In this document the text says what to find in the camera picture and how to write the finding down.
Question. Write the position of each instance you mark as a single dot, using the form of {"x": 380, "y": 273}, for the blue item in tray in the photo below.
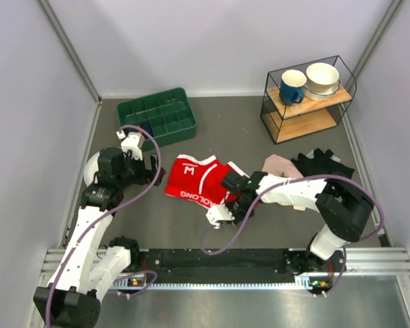
{"x": 147, "y": 127}

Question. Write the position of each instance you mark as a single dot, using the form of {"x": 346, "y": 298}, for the black garment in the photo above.
{"x": 321, "y": 163}

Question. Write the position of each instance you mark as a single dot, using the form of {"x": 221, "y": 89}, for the white plate under bowl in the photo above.
{"x": 323, "y": 96}

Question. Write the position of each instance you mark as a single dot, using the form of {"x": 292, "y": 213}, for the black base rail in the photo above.
{"x": 234, "y": 266}

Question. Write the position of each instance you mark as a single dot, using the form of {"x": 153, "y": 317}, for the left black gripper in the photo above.
{"x": 146, "y": 175}

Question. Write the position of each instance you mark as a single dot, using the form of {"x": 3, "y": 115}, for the pink beige garment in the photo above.
{"x": 278, "y": 168}

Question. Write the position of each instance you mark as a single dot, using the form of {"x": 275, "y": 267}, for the black wire wooden shelf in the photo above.
{"x": 286, "y": 122}

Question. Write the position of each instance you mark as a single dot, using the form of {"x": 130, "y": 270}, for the green compartment tray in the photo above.
{"x": 169, "y": 112}

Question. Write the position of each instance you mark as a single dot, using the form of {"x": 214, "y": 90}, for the cream bowl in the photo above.
{"x": 322, "y": 78}

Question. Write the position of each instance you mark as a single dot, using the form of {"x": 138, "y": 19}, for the blue mug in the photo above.
{"x": 291, "y": 87}

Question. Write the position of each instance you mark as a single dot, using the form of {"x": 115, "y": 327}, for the red underwear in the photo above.
{"x": 200, "y": 181}

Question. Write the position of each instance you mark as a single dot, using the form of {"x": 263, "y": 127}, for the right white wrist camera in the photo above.
{"x": 217, "y": 214}

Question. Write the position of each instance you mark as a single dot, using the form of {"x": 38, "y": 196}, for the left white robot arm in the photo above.
{"x": 74, "y": 294}

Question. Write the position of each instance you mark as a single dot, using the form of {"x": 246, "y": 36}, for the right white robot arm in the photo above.
{"x": 342, "y": 203}

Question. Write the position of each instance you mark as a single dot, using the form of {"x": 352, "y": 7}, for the aluminium frame rail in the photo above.
{"x": 383, "y": 261}

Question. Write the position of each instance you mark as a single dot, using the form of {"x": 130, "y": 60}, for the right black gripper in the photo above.
{"x": 238, "y": 219}

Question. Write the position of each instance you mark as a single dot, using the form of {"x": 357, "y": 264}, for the white paper plate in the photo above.
{"x": 90, "y": 169}

